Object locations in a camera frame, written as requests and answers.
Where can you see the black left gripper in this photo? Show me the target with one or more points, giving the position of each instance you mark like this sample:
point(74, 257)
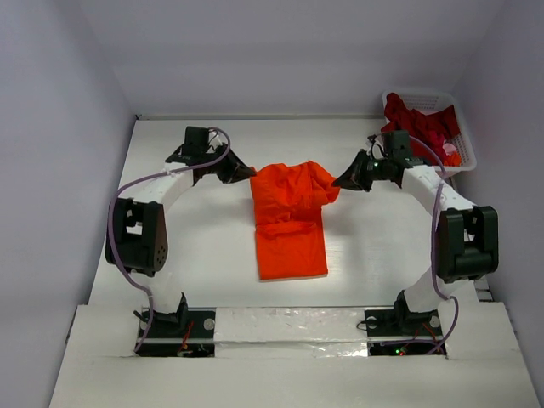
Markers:
point(235, 170)

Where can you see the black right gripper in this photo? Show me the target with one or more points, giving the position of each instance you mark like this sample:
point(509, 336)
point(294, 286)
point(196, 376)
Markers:
point(363, 170)

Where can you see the orange t-shirt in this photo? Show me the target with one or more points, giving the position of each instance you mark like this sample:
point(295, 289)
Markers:
point(287, 205)

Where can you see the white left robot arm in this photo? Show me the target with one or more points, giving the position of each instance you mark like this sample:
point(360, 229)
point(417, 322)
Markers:
point(136, 233)

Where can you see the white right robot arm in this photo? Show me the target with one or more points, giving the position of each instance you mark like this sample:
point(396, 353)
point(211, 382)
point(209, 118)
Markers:
point(464, 236)

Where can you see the dark red t-shirt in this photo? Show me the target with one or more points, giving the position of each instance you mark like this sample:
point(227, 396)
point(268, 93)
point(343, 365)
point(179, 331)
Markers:
point(417, 124)

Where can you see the orange garment in basket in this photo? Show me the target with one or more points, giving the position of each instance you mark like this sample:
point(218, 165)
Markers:
point(453, 160)

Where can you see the white plastic laundry basket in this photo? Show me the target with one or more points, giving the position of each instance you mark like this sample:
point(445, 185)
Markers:
point(429, 102)

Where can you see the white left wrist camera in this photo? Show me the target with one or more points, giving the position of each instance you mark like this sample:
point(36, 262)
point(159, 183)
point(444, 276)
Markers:
point(215, 139)

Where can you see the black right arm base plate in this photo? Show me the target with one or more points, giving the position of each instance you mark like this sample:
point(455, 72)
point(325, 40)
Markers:
point(390, 332)

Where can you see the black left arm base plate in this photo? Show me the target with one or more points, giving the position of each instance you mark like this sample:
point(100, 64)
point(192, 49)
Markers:
point(193, 338)

